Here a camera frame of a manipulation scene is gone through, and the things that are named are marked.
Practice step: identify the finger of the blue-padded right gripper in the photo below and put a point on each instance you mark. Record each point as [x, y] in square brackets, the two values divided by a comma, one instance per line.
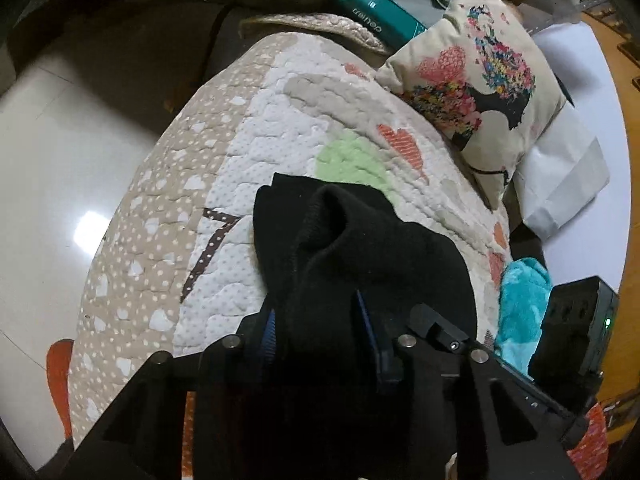
[392, 443]

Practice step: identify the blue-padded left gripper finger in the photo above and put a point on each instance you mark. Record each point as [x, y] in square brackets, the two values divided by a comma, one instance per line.
[178, 403]

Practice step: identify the black pants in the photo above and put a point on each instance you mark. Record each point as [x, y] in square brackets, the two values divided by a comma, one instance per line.
[318, 244]

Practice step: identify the black electronic box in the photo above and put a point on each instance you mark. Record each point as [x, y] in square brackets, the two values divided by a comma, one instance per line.
[575, 332]

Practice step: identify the orange slipper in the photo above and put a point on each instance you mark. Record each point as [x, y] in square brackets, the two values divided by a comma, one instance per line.
[57, 368]

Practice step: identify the teal fluffy towel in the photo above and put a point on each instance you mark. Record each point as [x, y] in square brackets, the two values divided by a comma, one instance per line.
[524, 297]

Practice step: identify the patchwork quilted bed cover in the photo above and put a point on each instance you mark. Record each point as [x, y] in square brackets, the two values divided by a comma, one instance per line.
[177, 269]

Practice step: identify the floral print cushion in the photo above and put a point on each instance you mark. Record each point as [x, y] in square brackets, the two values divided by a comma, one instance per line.
[478, 77]

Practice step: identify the teal cardboard box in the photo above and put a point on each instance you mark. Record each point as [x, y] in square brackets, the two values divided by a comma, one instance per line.
[389, 22]

